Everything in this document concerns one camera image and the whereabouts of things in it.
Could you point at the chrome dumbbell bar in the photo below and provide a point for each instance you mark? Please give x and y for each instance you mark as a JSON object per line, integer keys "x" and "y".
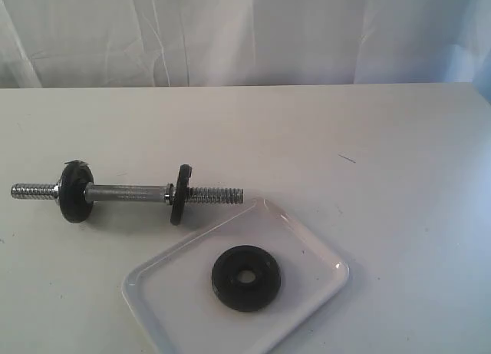
{"x": 150, "y": 194}

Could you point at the white backdrop curtain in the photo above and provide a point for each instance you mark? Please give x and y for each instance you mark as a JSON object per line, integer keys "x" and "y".
{"x": 116, "y": 43}

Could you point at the white rectangular tray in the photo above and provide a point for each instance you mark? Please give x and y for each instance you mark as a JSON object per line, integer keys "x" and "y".
{"x": 172, "y": 298}

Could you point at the black weight plate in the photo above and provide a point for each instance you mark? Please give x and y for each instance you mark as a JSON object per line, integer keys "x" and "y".
{"x": 73, "y": 182}
{"x": 246, "y": 278}
{"x": 180, "y": 194}

